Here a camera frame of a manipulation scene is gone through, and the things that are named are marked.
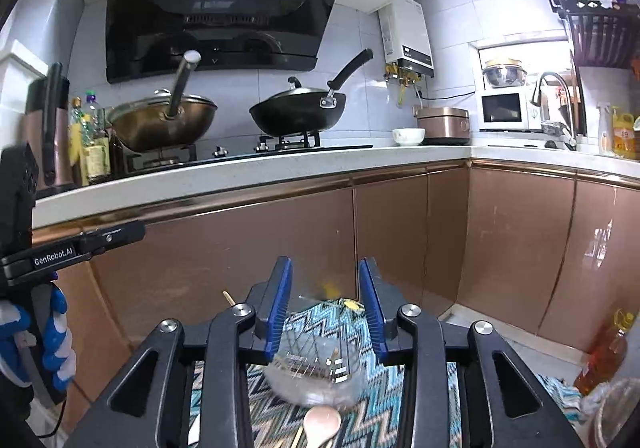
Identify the brass wok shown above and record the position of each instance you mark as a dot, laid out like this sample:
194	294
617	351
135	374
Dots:
160	125

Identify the black wok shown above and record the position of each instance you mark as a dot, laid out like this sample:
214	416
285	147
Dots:
295	115

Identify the bamboo chopstick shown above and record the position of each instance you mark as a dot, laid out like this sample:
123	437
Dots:
229	299
298	438

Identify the black wok lid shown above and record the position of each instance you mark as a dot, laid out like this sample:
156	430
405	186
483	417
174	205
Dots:
295	90

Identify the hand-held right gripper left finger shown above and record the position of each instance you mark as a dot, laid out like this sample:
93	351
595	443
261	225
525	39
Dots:
277	313

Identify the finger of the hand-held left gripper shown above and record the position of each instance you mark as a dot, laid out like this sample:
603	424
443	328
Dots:
115	234

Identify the white microwave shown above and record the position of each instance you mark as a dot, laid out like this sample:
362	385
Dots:
505	110

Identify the steel pot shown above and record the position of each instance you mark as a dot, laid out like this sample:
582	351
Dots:
504	75

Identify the black dish rack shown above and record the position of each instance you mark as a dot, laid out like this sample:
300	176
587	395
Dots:
600	32

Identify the yellow cap oil bottle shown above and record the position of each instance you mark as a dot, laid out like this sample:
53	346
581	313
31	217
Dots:
76	142

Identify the pink spoon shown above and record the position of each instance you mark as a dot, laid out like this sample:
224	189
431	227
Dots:
322	425

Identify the zigzag knitted cloth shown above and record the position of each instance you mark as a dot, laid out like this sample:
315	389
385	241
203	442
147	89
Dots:
385	420

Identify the clear plastic tub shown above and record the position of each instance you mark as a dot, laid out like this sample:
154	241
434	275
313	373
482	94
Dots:
320	390

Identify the purple cap oil bottle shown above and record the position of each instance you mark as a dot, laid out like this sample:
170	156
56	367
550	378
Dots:
96	152

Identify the person's left hand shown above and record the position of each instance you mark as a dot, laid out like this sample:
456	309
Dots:
57	328

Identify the brown knife block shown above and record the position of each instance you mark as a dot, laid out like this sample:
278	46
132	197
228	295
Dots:
52	137

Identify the clear spray bottle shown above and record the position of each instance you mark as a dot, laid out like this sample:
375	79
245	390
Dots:
605	132

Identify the yellow detergent bottle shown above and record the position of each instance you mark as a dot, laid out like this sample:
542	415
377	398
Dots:
627	137

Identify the black gas stove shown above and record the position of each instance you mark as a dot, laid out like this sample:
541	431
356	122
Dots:
240	152

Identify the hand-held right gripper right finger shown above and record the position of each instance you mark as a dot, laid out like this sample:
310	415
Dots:
372	313

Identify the brown rice cooker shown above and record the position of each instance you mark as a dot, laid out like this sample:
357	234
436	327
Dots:
442	125

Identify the large cooking oil bottle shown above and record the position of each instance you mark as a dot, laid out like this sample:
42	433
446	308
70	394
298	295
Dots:
602	358

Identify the steel kitchen faucet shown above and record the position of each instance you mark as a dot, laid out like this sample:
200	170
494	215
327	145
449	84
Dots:
550	77

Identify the white bowl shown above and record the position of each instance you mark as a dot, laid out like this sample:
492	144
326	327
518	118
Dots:
408	136

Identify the white water heater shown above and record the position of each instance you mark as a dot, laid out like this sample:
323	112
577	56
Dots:
405	32

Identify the black range hood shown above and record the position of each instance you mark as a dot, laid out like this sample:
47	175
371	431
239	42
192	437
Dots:
225	2

